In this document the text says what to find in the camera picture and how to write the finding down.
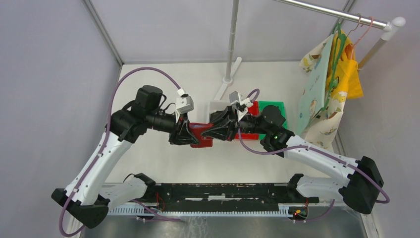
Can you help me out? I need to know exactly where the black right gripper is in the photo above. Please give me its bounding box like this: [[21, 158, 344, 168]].
[[201, 105, 269, 141]]

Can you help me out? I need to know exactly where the green plastic bin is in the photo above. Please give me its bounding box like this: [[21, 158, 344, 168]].
[[258, 101, 289, 129]]

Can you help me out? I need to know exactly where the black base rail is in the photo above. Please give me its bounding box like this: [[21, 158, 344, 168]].
[[139, 183, 319, 212]]

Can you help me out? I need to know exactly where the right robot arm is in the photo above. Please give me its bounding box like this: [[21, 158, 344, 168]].
[[201, 105, 390, 214]]

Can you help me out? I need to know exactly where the white plastic bin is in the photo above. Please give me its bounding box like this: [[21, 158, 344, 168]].
[[207, 100, 230, 123]]

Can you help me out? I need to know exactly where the red leather card holder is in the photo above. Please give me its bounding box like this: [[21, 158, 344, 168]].
[[189, 122, 213, 148]]

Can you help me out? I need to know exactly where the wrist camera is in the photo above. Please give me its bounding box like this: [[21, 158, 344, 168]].
[[229, 91, 253, 121], [175, 94, 194, 121]]

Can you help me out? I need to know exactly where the green hanger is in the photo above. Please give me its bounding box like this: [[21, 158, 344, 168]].
[[321, 23, 347, 111]]

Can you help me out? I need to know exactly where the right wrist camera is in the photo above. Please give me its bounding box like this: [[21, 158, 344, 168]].
[[229, 91, 253, 121]]

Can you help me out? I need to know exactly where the pink hanger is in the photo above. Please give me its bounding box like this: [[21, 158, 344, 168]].
[[349, 17, 374, 60]]

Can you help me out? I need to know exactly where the yellow garment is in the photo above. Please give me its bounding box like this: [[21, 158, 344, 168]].
[[325, 33, 364, 102]]

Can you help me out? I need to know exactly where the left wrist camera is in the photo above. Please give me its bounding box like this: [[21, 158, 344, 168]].
[[175, 94, 194, 121]]

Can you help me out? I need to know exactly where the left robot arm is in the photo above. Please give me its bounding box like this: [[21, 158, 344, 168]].
[[52, 85, 199, 229]]

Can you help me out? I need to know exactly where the patterned cream cloth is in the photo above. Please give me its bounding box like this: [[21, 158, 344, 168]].
[[296, 35, 344, 151]]

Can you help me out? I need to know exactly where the red plastic bin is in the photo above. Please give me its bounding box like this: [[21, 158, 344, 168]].
[[232, 102, 259, 140]]

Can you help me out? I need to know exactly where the small circuit board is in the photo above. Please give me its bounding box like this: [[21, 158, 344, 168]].
[[289, 207, 309, 221]]

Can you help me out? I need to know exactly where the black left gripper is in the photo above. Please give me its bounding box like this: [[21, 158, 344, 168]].
[[147, 109, 200, 146]]

